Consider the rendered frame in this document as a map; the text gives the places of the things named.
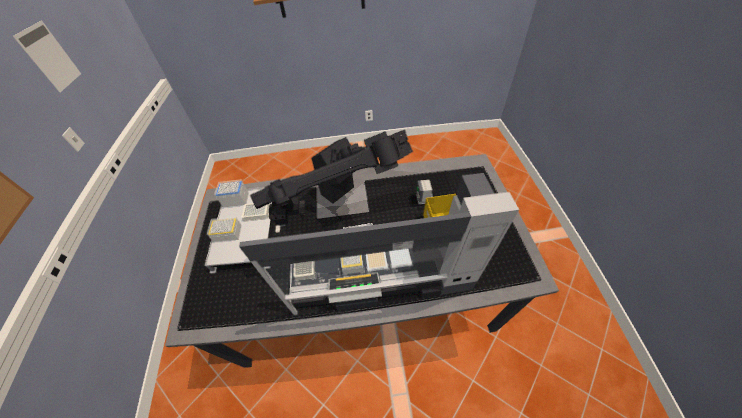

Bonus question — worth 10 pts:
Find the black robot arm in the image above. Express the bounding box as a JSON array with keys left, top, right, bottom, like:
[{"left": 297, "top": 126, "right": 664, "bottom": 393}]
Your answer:
[{"left": 250, "top": 130, "right": 413, "bottom": 226}]

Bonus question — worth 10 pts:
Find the yellow open-top bin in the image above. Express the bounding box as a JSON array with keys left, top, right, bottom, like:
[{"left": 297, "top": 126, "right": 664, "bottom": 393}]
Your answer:
[{"left": 423, "top": 194, "right": 456, "bottom": 218}]

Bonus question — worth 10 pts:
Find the white box with label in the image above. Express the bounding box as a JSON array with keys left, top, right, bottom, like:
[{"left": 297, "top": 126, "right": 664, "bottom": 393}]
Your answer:
[{"left": 416, "top": 180, "right": 433, "bottom": 204}]

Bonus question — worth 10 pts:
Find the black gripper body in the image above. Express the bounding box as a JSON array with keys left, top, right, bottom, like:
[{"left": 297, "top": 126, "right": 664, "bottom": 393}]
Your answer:
[{"left": 269, "top": 197, "right": 305, "bottom": 216}]

